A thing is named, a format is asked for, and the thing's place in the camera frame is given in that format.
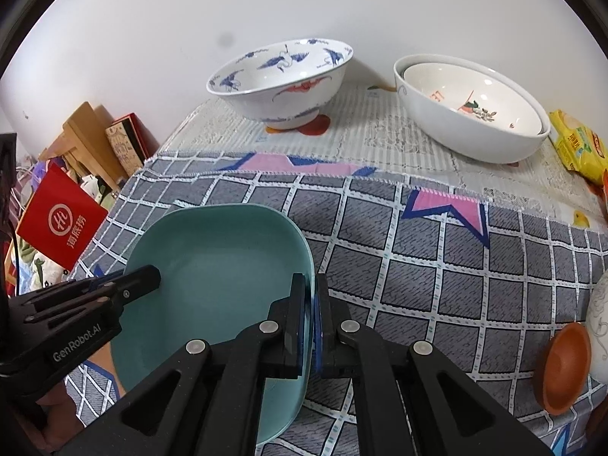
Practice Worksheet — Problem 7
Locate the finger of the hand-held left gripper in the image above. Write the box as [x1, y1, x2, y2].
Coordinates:
[26, 265, 162, 331]
[19, 270, 125, 310]

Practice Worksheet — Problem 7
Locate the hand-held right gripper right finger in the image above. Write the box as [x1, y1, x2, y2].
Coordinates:
[314, 273, 556, 456]

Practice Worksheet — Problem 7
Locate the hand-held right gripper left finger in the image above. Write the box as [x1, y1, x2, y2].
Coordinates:
[57, 273, 315, 456]

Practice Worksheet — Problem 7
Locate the teal square plate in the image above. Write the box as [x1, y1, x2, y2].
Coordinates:
[110, 203, 315, 446]

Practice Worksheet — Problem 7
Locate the person's left hand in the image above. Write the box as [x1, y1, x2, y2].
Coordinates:
[35, 382, 82, 455]

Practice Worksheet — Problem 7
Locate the floral printed cloth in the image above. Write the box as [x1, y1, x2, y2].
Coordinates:
[4, 233, 72, 298]

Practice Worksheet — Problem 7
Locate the red paper bag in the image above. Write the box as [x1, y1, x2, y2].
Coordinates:
[16, 164, 109, 269]

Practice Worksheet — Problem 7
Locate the grey checkered cloth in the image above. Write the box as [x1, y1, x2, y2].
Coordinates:
[62, 151, 608, 456]

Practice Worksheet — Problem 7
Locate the red box with brown face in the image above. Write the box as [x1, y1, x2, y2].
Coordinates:
[105, 113, 162, 179]

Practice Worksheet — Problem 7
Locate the wooden stool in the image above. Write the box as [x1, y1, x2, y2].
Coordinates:
[38, 101, 129, 191]

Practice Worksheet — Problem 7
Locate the black stand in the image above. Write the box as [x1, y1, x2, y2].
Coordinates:
[0, 132, 19, 229]

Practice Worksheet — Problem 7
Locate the white lace tablecloth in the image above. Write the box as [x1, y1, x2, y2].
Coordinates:
[159, 78, 608, 236]

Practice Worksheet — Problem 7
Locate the white bowl with blue cranes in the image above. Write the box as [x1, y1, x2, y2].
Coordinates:
[206, 37, 355, 131]

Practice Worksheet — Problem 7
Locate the large plain white bowl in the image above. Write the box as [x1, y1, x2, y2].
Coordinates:
[393, 54, 552, 162]

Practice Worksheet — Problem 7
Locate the small brown dish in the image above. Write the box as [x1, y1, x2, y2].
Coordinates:
[533, 322, 593, 412]

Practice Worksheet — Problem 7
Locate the white patterned bowl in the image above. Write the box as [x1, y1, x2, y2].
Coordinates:
[584, 271, 608, 390]

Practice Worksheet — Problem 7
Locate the white bowl with floral print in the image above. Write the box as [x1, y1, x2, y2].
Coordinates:
[401, 63, 545, 136]

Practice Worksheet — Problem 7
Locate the yellow snack packet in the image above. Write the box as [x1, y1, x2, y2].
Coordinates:
[549, 109, 608, 186]

